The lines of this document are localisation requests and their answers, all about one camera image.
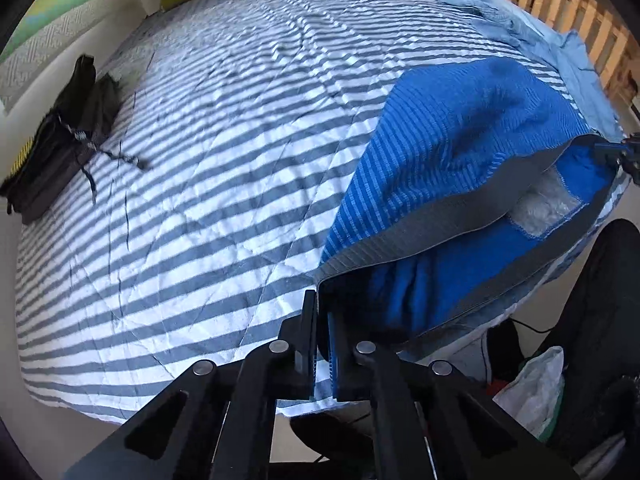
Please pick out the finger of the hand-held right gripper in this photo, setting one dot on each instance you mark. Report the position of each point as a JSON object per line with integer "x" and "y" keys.
{"x": 607, "y": 147}

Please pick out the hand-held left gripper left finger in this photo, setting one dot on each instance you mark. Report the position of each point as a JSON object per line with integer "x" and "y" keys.
{"x": 312, "y": 355}

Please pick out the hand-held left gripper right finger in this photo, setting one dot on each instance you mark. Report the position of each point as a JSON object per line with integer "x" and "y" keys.
{"x": 334, "y": 365}

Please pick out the light blue cloth garment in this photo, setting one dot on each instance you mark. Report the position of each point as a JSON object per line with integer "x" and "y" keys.
{"x": 510, "y": 20}

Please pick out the blue striped underwear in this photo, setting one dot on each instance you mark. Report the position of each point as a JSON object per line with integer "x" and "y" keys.
{"x": 440, "y": 160}

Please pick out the stack of dark folded clothes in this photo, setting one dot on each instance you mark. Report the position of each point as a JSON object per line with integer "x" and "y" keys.
{"x": 85, "y": 90}

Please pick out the person's black shoe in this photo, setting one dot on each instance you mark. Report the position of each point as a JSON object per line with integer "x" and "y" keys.
{"x": 330, "y": 435}

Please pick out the person's leg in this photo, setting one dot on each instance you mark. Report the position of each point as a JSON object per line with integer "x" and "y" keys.
{"x": 600, "y": 310}

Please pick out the white plastic bag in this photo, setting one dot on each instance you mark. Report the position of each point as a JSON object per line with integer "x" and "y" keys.
{"x": 530, "y": 390}

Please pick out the blue white striped bed sheet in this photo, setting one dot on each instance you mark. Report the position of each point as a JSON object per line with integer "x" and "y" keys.
{"x": 225, "y": 160}

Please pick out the black yellow-banded underwear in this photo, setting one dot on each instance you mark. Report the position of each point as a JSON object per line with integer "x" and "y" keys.
{"x": 50, "y": 160}

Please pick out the landscape wall scroll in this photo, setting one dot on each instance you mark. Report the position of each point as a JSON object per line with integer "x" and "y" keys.
{"x": 60, "y": 15}

